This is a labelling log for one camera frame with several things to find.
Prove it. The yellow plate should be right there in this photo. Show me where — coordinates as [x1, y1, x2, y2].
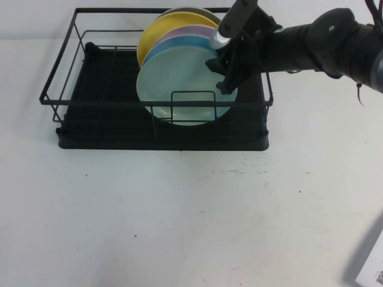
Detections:
[136, 13, 222, 68]

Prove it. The light blue plate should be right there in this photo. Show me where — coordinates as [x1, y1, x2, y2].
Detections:
[142, 33, 218, 68]

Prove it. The mint green plate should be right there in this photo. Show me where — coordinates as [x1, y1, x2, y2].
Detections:
[136, 49, 239, 126]

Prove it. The black zip tie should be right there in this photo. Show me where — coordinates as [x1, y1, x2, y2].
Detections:
[355, 83, 365, 108]

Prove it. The black plastic drip tray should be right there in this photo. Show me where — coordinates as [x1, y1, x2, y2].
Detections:
[56, 42, 269, 151]

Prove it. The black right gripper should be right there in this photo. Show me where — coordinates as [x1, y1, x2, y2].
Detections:
[205, 5, 284, 95]

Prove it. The white labelled box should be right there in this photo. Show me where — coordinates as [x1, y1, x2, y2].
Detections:
[341, 209, 383, 287]

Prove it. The olive grey plate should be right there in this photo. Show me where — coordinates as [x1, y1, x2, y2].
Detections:
[163, 7, 224, 23]

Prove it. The black wire dish rack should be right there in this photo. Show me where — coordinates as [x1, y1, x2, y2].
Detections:
[38, 7, 273, 125]

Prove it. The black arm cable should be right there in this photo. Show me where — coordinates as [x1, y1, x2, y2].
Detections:
[364, 0, 383, 29]

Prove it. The black wrist camera silver end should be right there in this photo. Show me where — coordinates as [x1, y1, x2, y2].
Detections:
[209, 0, 261, 50]

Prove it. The lilac pink plate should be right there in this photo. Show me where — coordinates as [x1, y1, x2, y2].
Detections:
[155, 25, 218, 45]

